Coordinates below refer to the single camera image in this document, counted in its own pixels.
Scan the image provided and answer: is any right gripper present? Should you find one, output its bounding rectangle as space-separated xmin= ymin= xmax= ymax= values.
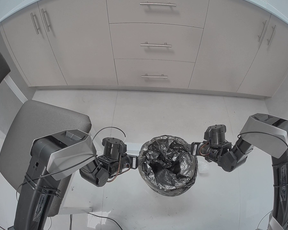
xmin=191 ymin=141 xmax=211 ymax=158

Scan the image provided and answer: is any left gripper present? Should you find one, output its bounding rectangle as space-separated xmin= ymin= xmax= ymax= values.
xmin=120 ymin=154 xmax=140 ymax=175

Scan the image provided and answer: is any black plastic bag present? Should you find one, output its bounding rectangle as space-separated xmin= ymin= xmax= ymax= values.
xmin=137 ymin=134 xmax=198 ymax=198

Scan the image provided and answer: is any grey and white chair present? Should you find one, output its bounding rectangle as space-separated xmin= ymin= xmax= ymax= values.
xmin=0 ymin=45 xmax=93 ymax=218

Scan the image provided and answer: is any beige cabinet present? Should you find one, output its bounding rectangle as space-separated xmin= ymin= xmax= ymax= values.
xmin=0 ymin=0 xmax=288 ymax=98

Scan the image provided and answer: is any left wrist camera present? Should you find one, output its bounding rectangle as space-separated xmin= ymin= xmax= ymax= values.
xmin=118 ymin=142 xmax=128 ymax=157

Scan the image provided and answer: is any black cable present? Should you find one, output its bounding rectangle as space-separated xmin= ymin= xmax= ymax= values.
xmin=257 ymin=210 xmax=273 ymax=230
xmin=92 ymin=127 xmax=127 ymax=141
xmin=69 ymin=212 xmax=125 ymax=230

